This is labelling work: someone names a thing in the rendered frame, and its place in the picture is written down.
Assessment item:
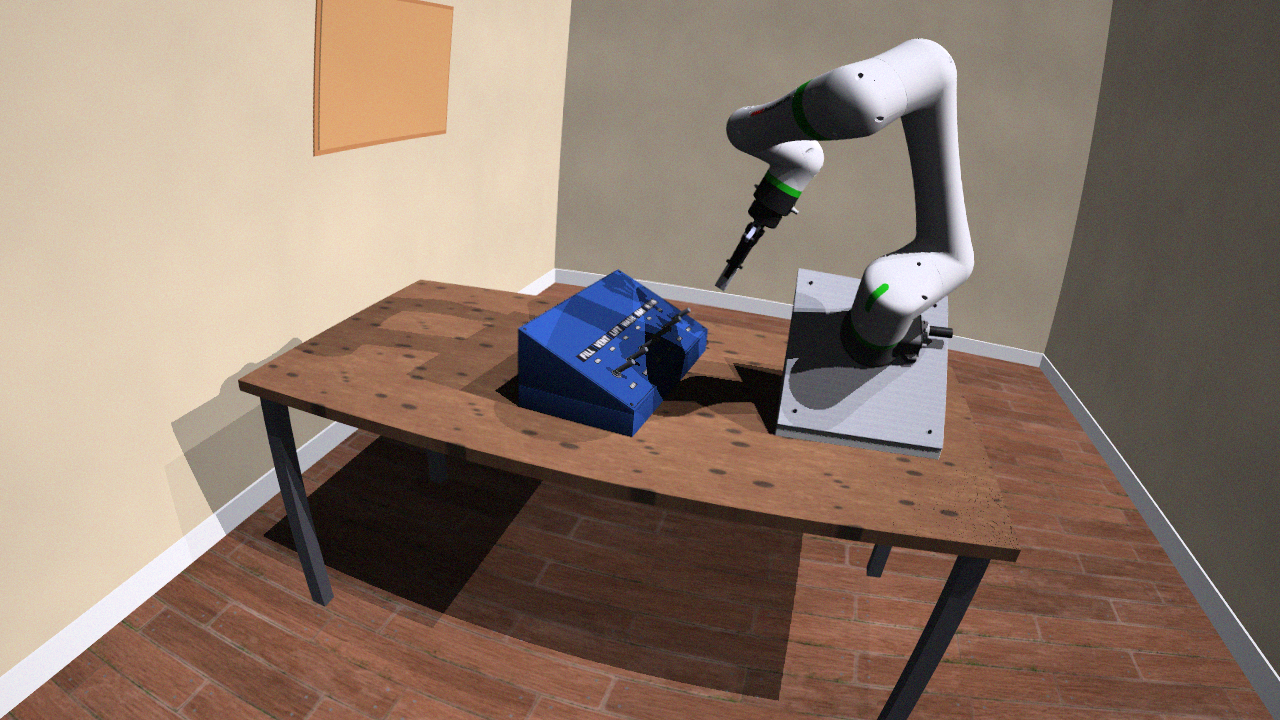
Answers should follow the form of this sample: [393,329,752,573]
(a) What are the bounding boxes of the blue switch console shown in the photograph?
[518,269,708,437]

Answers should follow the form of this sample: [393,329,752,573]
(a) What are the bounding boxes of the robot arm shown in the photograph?
[726,38,974,368]

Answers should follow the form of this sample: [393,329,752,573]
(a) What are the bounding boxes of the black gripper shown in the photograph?
[716,200,782,292]

